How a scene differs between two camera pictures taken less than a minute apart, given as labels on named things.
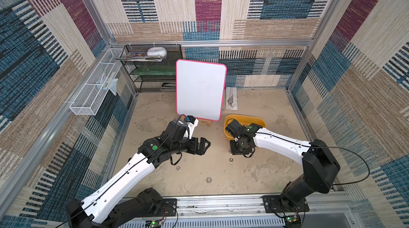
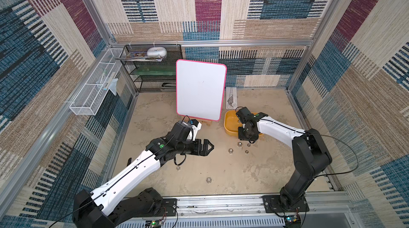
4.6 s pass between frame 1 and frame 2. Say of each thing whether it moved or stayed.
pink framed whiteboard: stayed
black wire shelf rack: stayed
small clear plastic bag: stayed
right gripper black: moved
